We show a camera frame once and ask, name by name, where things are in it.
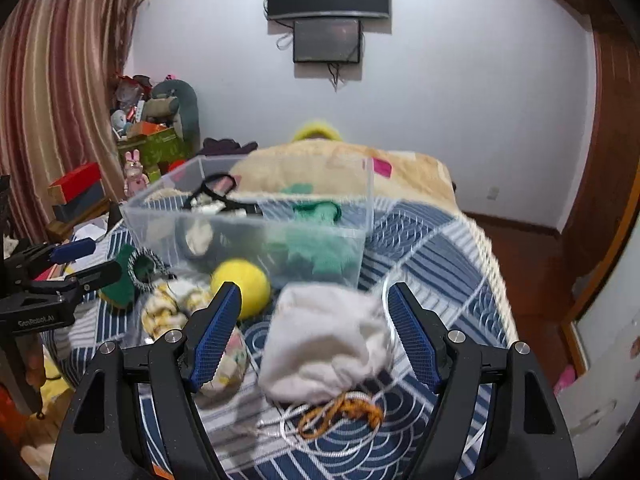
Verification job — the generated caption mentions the yellow patterned fabric scrunchie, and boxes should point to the yellow patterned fabric scrunchie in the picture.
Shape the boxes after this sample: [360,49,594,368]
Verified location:
[141,278,213,341]

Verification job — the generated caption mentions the black white braided hair tie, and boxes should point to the black white braided hair tie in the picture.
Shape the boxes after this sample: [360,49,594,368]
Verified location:
[126,247,177,291]

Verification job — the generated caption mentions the dark green felt piece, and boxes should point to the dark green felt piece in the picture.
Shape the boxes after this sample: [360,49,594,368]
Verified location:
[99,244,152,310]

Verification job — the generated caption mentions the blue white patterned tablecloth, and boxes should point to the blue white patterned tablecloth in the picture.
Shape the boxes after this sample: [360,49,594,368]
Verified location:
[43,198,518,479]

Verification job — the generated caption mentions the red box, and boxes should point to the red box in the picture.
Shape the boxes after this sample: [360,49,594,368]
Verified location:
[47,162,101,205]

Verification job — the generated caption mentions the pink rabbit toy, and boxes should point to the pink rabbit toy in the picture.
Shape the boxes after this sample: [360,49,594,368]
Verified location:
[124,150,149,198]

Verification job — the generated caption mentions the yellow felt ball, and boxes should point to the yellow felt ball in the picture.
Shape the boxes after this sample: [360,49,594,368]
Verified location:
[210,258,271,321]

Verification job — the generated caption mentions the green cardboard box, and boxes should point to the green cardboard box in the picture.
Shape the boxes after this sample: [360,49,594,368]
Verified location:
[116,128,193,174]

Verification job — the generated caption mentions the black headband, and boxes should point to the black headband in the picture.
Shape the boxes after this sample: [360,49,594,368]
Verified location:
[181,172,262,216]

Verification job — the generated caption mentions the clear plastic storage bin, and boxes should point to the clear plastic storage bin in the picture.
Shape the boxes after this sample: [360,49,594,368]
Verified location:
[122,155,373,288]

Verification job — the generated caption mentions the dark purple cloth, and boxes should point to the dark purple cloth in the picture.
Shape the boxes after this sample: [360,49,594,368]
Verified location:
[198,138,258,156]

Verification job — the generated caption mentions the green knitted item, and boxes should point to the green knitted item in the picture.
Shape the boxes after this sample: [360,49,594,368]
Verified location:
[284,200,361,284]

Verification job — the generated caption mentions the grey green plush toy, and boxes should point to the grey green plush toy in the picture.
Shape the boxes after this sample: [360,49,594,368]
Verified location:
[142,79,200,154]

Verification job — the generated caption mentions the striped red curtain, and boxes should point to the striped red curtain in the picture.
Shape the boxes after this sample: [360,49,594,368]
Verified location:
[1,0,139,240]

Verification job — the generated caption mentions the beige plush cushion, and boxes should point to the beige plush cushion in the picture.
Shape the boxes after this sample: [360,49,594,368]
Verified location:
[231,139,458,210]

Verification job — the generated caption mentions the yellow plush toy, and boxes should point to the yellow plush toy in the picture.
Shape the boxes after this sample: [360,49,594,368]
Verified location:
[292,120,343,142]

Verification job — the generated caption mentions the brown wooden door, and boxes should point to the brown wooden door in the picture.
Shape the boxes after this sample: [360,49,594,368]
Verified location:
[539,0,639,322]

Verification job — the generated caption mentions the small wall monitor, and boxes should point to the small wall monitor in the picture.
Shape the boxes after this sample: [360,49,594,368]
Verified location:
[293,18,362,64]

